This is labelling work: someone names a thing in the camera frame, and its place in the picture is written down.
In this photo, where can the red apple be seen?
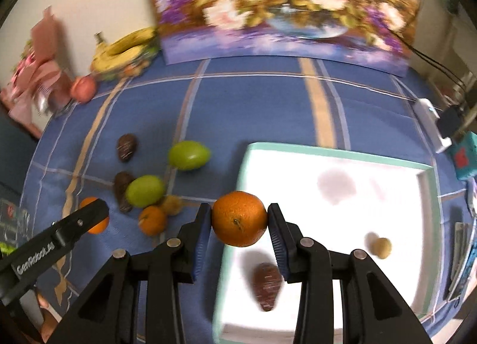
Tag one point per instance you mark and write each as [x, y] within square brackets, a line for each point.
[84, 88]

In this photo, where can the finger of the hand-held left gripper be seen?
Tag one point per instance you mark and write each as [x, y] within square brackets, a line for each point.
[56, 239]

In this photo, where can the green round fruit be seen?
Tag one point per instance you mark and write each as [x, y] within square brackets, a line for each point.
[188, 156]
[145, 190]

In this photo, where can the dark brown avocado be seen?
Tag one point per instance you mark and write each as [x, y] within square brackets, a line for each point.
[266, 286]
[121, 184]
[126, 147]

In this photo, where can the floral canvas painting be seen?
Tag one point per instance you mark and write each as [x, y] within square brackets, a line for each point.
[283, 5]

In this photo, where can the clear plastic container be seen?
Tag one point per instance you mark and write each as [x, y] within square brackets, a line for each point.
[13, 217]

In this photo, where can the glass fruit bowl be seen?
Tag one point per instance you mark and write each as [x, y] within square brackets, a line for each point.
[139, 64]

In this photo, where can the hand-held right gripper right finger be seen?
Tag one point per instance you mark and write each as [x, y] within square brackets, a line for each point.
[278, 247]

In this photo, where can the orange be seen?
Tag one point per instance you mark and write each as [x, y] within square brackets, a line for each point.
[97, 227]
[238, 217]
[152, 221]

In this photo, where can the black power adapter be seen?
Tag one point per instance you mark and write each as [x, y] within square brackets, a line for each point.
[449, 122]

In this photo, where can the teal box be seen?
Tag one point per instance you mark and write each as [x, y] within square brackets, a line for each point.
[465, 159]

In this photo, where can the stack of books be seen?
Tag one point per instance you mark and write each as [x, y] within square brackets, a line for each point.
[462, 262]

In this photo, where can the white power strip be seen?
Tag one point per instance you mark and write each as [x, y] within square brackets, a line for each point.
[428, 116]

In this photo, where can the blue plaid tablecloth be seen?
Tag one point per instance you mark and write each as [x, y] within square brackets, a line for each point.
[261, 105]

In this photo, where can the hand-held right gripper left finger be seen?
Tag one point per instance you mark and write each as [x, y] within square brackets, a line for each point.
[201, 243]

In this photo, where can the white tray with teal rim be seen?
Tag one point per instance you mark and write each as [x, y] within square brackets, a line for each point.
[328, 224]

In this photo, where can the pink wrapped bouquet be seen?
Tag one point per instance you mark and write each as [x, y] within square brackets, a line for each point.
[41, 68]

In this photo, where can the small yellow-brown fruit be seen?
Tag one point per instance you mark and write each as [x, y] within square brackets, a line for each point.
[382, 248]
[172, 205]

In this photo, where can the yellow banana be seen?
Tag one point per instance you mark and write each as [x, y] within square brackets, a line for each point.
[136, 37]
[115, 58]

